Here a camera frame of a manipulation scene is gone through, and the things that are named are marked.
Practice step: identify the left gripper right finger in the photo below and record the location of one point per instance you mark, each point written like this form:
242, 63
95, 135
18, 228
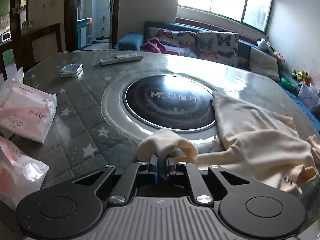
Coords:
182, 179

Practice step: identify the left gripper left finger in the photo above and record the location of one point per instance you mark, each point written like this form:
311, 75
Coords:
134, 176

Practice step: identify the cream garment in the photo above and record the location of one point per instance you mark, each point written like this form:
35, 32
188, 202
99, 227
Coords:
259, 144

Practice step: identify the grey quilted star table cover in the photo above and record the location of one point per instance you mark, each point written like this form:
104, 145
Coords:
92, 127

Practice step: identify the black round induction cooktop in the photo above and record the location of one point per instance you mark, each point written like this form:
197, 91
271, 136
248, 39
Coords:
173, 102

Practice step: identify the pink tissue pack lower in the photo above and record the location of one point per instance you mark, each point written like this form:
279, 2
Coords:
21, 175

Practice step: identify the pink tissue pack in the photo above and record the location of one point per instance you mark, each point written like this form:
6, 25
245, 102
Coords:
21, 175
26, 111

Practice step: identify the pink tissue pack upper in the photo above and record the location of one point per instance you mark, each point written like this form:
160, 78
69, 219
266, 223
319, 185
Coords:
26, 111

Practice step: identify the small card box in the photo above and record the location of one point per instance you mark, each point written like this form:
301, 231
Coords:
71, 70

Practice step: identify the grey remote control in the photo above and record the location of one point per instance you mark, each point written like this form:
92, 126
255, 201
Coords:
121, 58

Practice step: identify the green plastic bowl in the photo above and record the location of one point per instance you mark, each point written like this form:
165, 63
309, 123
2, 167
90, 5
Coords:
288, 84

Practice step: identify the grey plain cushion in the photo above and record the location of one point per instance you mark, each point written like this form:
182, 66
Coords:
263, 64

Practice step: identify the clear plastic storage box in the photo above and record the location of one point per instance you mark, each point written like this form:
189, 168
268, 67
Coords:
310, 97

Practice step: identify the pink cloth on sofa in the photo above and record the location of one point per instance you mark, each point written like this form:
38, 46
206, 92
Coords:
154, 46

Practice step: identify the large butterfly print cushion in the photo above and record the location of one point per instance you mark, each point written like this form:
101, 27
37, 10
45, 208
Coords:
216, 46

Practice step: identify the small butterfly print cushion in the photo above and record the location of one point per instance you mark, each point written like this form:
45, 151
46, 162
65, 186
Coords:
179, 42

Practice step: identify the green brown plush toy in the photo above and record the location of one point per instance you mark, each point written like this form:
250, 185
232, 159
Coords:
301, 76

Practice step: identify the pink orange plush toy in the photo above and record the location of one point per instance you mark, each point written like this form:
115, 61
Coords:
279, 56

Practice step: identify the panda plush toy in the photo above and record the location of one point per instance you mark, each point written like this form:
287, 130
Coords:
264, 45

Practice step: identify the dark wooden counter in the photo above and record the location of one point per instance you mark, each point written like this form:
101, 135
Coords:
30, 49

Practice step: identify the blue white cabinet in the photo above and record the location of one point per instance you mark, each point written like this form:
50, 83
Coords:
83, 26

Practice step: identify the white microwave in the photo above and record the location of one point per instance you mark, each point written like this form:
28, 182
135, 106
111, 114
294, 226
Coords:
5, 36

